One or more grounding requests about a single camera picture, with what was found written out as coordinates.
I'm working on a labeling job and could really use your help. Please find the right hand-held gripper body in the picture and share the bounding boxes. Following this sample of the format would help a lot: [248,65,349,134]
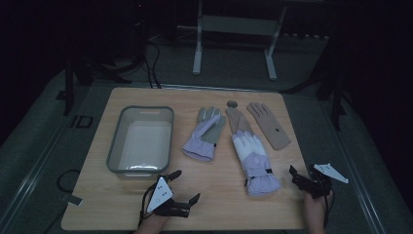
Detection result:
[298,163,350,200]

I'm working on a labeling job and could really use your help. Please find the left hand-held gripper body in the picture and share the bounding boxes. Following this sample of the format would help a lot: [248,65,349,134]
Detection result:
[146,175,191,218]

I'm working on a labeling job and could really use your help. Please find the purple and white ski glove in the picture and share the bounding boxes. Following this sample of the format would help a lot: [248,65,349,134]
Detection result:
[231,130,282,197]

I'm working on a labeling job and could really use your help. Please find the grey plastic bin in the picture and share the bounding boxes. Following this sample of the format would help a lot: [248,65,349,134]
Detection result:
[105,105,175,179]

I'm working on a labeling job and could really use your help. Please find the purple glove with grey palm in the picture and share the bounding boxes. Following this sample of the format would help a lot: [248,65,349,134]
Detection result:
[181,106,227,163]

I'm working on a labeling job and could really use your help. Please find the beige glove with dark button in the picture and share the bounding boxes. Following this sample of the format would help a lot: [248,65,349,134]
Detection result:
[245,101,292,151]

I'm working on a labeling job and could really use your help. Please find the person's right hand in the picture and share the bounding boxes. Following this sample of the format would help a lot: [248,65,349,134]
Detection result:
[303,190,334,234]

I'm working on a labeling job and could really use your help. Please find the person's left hand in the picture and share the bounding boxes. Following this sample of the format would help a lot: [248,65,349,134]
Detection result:
[135,212,170,234]

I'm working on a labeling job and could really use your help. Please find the grey tape piece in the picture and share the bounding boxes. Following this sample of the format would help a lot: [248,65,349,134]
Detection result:
[61,193,84,208]

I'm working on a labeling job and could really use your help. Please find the black stand legs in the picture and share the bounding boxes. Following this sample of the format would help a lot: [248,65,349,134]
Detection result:
[282,32,350,132]

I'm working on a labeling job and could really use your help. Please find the black tripod stand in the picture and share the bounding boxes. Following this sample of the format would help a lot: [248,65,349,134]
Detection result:
[55,53,132,117]

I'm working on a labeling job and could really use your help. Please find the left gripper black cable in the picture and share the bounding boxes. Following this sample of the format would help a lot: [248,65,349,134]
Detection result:
[137,182,161,228]

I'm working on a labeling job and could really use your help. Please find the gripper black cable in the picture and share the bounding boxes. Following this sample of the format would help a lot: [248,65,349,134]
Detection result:
[137,182,161,228]
[322,192,336,228]

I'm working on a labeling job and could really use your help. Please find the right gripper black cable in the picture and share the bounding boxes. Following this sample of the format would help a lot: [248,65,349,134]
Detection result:
[322,192,336,228]

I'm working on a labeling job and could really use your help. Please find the black looped floor cable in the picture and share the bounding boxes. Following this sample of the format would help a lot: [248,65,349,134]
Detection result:
[56,169,82,195]

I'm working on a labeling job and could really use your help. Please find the black floor cables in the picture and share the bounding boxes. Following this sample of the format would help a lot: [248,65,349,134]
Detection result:
[141,40,163,90]

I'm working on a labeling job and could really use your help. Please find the white metal stand frame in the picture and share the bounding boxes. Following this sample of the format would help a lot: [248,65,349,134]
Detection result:
[192,0,288,82]

